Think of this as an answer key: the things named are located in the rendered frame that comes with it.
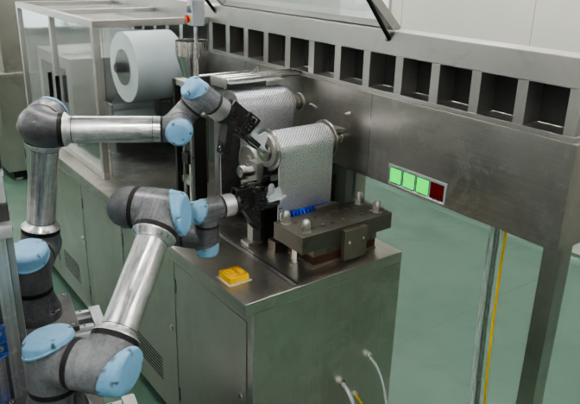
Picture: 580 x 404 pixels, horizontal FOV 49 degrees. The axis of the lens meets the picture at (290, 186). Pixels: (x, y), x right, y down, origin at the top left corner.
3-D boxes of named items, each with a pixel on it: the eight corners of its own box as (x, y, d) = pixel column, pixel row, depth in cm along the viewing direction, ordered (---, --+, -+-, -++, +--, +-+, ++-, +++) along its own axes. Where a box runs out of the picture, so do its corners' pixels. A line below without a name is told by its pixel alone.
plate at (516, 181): (110, 74, 401) (106, 26, 391) (150, 71, 416) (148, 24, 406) (552, 255, 168) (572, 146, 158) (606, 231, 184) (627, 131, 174)
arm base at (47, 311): (10, 333, 184) (6, 303, 180) (8, 308, 196) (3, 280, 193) (65, 322, 190) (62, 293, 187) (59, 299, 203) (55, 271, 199)
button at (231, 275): (218, 277, 202) (218, 270, 201) (237, 271, 206) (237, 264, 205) (230, 286, 197) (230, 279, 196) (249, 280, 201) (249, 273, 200)
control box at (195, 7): (182, 24, 247) (181, -3, 243) (198, 24, 250) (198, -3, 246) (188, 26, 241) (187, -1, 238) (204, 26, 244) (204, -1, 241)
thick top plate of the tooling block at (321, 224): (273, 237, 215) (274, 221, 212) (360, 213, 237) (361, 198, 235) (301, 255, 203) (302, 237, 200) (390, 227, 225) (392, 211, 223)
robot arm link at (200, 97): (174, 90, 191) (193, 69, 190) (199, 110, 199) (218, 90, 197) (181, 101, 185) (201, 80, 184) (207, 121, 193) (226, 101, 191)
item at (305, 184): (277, 217, 219) (278, 167, 212) (329, 204, 232) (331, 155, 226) (278, 217, 218) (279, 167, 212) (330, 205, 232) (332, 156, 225)
